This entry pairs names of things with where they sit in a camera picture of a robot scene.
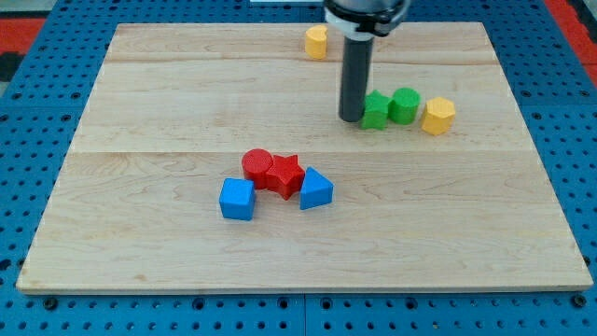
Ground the blue cube block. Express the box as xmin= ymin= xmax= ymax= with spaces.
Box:
xmin=219 ymin=177 xmax=257 ymax=221

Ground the green cylinder block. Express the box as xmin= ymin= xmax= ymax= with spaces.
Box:
xmin=388 ymin=87 xmax=421 ymax=125

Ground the red star block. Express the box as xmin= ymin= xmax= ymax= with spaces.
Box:
xmin=266 ymin=155 xmax=305 ymax=201

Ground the yellow heart block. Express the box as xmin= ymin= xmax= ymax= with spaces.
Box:
xmin=304 ymin=24 xmax=327 ymax=60

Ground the blue triangle block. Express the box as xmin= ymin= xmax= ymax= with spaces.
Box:
xmin=299 ymin=167 xmax=334 ymax=210

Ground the green star block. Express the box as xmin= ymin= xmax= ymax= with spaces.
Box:
xmin=360 ymin=90 xmax=391 ymax=131

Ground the yellow hexagon block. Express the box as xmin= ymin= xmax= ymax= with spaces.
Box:
xmin=421 ymin=97 xmax=456 ymax=135

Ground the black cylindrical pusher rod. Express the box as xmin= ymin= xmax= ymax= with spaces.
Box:
xmin=339 ymin=37 xmax=374 ymax=122

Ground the red cylinder block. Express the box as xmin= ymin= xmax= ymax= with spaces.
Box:
xmin=241 ymin=148 xmax=273 ymax=189

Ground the wooden board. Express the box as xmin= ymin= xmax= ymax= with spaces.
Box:
xmin=17 ymin=22 xmax=593 ymax=295

